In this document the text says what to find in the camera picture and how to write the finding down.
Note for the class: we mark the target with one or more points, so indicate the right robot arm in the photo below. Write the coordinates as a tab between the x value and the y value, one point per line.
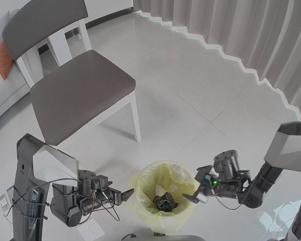
288	147

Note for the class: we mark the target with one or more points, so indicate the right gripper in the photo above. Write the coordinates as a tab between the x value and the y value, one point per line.
207	192

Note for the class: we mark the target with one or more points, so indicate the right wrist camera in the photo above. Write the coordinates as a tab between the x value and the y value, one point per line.
203	174

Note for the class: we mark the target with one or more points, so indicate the beige pleated curtain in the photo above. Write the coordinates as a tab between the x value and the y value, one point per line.
240	21

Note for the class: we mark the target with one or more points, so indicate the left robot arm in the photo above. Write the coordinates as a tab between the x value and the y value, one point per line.
52	162

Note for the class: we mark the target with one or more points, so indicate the white trash bin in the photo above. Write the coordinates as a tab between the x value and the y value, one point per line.
180	177

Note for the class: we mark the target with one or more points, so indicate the black plastic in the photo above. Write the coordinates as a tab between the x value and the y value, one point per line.
165	201

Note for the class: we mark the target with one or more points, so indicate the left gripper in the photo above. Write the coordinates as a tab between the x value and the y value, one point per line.
107	198

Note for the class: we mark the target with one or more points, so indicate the white chair grey seat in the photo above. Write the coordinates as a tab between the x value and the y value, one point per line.
77	89

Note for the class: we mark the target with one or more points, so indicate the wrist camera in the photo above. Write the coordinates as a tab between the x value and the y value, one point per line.
203	174
101	181

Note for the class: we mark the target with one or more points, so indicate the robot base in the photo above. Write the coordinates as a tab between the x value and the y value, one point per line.
165	238

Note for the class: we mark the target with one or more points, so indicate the orange cushion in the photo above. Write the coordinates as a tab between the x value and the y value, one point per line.
4	61

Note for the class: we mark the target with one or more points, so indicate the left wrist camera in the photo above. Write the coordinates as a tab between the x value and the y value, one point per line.
101	181

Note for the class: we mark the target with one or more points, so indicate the pale grey sofa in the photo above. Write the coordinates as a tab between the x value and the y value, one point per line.
5	94

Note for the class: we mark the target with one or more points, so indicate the yellow plastic bag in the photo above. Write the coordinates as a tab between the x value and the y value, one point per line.
143	184

